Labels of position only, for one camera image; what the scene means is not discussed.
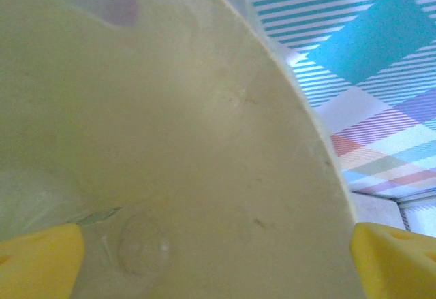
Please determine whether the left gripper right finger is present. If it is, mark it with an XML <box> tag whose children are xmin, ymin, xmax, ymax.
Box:
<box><xmin>349</xmin><ymin>222</ymin><xmax>436</xmax><ymax>299</ymax></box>

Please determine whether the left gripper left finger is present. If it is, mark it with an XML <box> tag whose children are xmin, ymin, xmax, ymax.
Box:
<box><xmin>0</xmin><ymin>223</ymin><xmax>85</xmax><ymax>299</ymax></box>

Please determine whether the cream plastic waste bin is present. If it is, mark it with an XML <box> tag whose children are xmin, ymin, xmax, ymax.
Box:
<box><xmin>0</xmin><ymin>0</ymin><xmax>364</xmax><ymax>299</ymax></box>

